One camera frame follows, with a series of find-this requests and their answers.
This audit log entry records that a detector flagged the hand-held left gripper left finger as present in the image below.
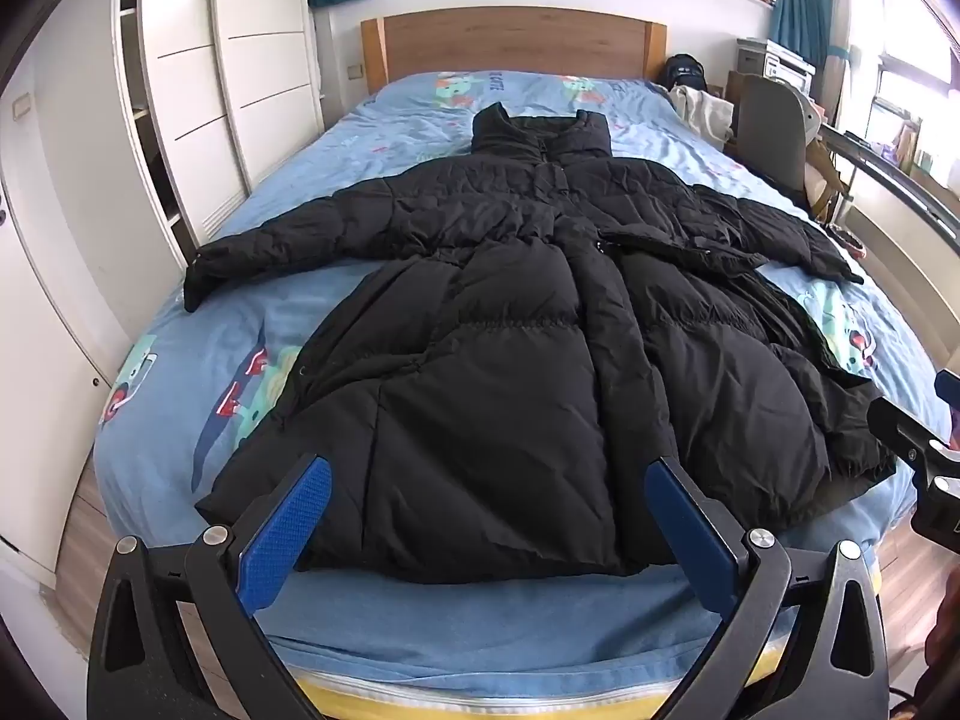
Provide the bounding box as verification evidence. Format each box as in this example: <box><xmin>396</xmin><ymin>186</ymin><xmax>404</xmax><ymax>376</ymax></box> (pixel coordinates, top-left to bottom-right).
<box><xmin>86</xmin><ymin>454</ymin><xmax>332</xmax><ymax>720</ymax></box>

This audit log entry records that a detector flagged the dark metal rail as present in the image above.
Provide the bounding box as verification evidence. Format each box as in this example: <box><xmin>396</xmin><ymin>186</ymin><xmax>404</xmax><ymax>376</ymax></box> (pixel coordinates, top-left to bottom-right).
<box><xmin>821</xmin><ymin>124</ymin><xmax>960</xmax><ymax>218</ymax></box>

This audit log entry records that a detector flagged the black backpack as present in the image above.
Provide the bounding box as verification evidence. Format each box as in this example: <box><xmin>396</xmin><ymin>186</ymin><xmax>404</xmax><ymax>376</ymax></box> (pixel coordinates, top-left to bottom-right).
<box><xmin>664</xmin><ymin>54</ymin><xmax>710</xmax><ymax>95</ymax></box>

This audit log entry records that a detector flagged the wooden headboard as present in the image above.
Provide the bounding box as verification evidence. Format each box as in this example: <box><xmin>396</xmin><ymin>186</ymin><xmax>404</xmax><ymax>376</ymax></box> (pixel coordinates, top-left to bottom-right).
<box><xmin>360</xmin><ymin>7</ymin><xmax>668</xmax><ymax>95</ymax></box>

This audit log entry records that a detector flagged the white cloth bag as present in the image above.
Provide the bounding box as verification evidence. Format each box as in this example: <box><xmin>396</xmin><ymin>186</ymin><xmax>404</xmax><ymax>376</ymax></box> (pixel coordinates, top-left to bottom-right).
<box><xmin>670</xmin><ymin>84</ymin><xmax>736</xmax><ymax>155</ymax></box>

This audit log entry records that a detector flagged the grey chair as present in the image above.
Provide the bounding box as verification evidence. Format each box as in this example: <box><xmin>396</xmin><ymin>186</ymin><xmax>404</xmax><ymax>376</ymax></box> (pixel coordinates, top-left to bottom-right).
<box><xmin>731</xmin><ymin>73</ymin><xmax>822</xmax><ymax>196</ymax></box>

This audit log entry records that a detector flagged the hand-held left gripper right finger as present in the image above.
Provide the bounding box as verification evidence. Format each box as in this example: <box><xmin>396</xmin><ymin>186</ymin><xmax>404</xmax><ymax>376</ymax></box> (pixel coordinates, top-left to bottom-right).
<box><xmin>645</xmin><ymin>456</ymin><xmax>893</xmax><ymax>720</ymax></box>

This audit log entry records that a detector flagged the black puffer coat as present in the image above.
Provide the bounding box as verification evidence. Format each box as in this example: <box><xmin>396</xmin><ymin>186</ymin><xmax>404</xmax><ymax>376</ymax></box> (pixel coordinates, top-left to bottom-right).
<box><xmin>184</xmin><ymin>105</ymin><xmax>901</xmax><ymax>586</ymax></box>

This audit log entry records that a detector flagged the white printer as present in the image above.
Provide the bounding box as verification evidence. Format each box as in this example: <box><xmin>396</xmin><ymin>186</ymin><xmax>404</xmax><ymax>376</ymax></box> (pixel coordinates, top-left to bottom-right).
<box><xmin>735</xmin><ymin>37</ymin><xmax>817</xmax><ymax>95</ymax></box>

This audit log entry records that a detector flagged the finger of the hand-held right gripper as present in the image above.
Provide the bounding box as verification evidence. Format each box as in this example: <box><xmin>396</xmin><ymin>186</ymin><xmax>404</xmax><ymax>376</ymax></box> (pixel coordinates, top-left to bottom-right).
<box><xmin>868</xmin><ymin>393</ymin><xmax>940</xmax><ymax>467</ymax></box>
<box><xmin>934</xmin><ymin>370</ymin><xmax>960</xmax><ymax>452</ymax></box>

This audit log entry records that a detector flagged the white wardrobe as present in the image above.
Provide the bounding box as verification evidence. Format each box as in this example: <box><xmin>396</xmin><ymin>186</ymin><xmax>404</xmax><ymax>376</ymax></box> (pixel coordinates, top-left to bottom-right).
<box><xmin>0</xmin><ymin>0</ymin><xmax>327</xmax><ymax>578</ymax></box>

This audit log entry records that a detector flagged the bed with blue printed sheet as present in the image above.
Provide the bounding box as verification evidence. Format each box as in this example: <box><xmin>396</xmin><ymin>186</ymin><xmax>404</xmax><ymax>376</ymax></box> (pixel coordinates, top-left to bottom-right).
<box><xmin>90</xmin><ymin>69</ymin><xmax>953</xmax><ymax>702</ymax></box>

